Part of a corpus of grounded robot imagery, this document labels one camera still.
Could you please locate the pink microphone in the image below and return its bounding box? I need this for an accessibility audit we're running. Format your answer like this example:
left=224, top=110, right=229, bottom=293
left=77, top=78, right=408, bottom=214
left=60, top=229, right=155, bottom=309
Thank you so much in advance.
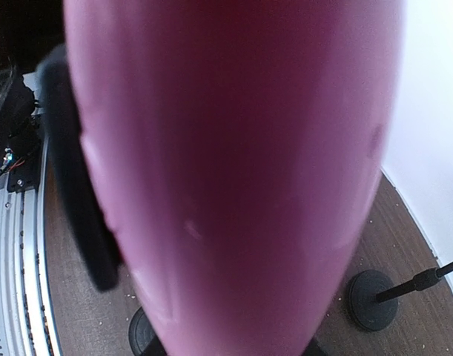
left=64, top=1, right=404, bottom=355

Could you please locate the black microphone stand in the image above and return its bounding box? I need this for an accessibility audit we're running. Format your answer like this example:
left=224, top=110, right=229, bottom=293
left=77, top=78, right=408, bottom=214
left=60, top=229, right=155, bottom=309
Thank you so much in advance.
left=345, top=261, right=453, bottom=332
left=39, top=44, right=168, bottom=356

